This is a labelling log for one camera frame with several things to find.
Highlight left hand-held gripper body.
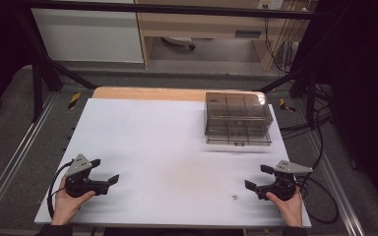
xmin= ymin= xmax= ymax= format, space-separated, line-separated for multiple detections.
xmin=64 ymin=153 xmax=109 ymax=199

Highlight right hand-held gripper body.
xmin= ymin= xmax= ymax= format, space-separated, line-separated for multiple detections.
xmin=256 ymin=159 xmax=313 ymax=202

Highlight person's right hand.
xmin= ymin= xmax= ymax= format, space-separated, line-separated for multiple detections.
xmin=265 ymin=191 xmax=305 ymax=228

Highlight person's left hand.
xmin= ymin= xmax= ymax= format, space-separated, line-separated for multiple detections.
xmin=50 ymin=176 xmax=96 ymax=226

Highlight white table cover sheet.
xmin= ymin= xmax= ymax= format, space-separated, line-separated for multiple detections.
xmin=33 ymin=97 xmax=312 ymax=228

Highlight transparent plastic drawer box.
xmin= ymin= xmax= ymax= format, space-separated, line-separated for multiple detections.
xmin=204 ymin=91 xmax=274 ymax=148

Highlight yellow black tape marker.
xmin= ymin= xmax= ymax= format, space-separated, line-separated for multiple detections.
xmin=279 ymin=97 xmax=297 ymax=113
xmin=67 ymin=91 xmax=82 ymax=110

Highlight white cabinet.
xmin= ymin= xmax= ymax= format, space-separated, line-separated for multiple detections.
xmin=31 ymin=0 xmax=145 ymax=64

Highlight office chair base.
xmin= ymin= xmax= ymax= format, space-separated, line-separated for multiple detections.
xmin=161 ymin=35 xmax=197 ymax=51

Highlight light wooden desk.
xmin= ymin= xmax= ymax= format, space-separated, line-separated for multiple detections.
xmin=134 ymin=0 xmax=316 ymax=72

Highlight white power strip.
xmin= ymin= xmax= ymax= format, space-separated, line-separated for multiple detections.
xmin=257 ymin=0 xmax=285 ymax=11

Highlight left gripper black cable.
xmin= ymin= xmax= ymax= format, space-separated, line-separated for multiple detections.
xmin=46 ymin=159 xmax=75 ymax=220

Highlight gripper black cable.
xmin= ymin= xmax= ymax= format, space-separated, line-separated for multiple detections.
xmin=294 ymin=176 xmax=340 ymax=225
xmin=46 ymin=159 xmax=75 ymax=220

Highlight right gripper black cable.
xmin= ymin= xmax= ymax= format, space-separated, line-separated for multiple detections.
xmin=294 ymin=176 xmax=340 ymax=225

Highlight aluminium rail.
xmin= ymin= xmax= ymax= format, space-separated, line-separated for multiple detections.
xmin=303 ymin=129 xmax=366 ymax=236
xmin=0 ymin=92 xmax=60 ymax=217

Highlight black floor cables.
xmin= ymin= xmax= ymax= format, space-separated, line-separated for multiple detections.
xmin=279 ymin=82 xmax=334 ymax=141

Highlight hanging black cables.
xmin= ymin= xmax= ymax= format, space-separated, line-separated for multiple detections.
xmin=264 ymin=9 xmax=301 ymax=74

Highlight black metal frame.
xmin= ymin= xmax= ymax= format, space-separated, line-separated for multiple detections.
xmin=13 ymin=0 xmax=329 ymax=124

